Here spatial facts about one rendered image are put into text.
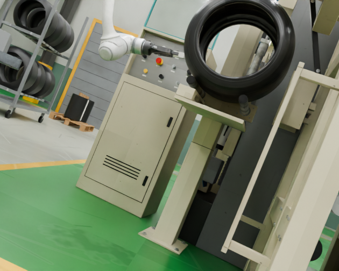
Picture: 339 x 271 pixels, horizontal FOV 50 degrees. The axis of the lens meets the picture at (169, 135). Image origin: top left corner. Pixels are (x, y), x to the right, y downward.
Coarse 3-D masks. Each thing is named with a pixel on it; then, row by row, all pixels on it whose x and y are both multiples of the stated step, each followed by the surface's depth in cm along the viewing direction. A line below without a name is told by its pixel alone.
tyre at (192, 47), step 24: (216, 0) 186; (240, 0) 182; (264, 0) 180; (192, 24) 188; (216, 24) 211; (240, 24) 211; (264, 24) 205; (288, 24) 178; (192, 48) 186; (288, 48) 176; (192, 72) 188; (216, 72) 181; (264, 72) 176; (216, 96) 195
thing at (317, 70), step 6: (312, 0) 205; (312, 6) 204; (312, 12) 204; (312, 18) 204; (312, 24) 203; (312, 36) 203; (312, 42) 205; (318, 42) 202; (318, 48) 201; (318, 54) 201; (318, 60) 201; (318, 66) 200; (318, 72) 200
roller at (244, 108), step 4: (240, 96) 178; (244, 96) 177; (240, 100) 178; (244, 100) 177; (240, 104) 184; (244, 104) 180; (248, 104) 190; (244, 108) 190; (248, 108) 198; (244, 112) 204; (248, 112) 209
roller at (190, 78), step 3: (189, 78) 185; (192, 78) 184; (189, 81) 184; (192, 81) 184; (195, 81) 186; (189, 84) 186; (192, 84) 186; (195, 84) 189; (198, 84) 195; (192, 87) 191; (195, 87) 193; (198, 87) 196; (198, 90) 201; (201, 90) 207; (201, 93) 209; (201, 96) 215
